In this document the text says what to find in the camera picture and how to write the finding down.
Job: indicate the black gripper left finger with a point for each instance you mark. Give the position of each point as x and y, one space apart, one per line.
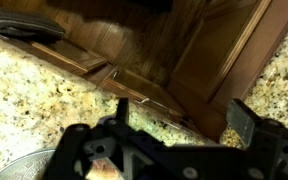
122 110

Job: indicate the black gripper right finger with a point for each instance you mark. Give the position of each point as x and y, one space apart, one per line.
241 120

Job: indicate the clear glass bowl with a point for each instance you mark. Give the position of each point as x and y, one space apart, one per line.
24 168

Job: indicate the wooden drawer front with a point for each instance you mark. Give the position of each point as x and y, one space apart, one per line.
67 56
140 85

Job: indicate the wooden cabinet door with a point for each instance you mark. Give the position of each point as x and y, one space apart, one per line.
214 50

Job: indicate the dark striped towel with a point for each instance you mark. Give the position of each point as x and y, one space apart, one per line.
17 25

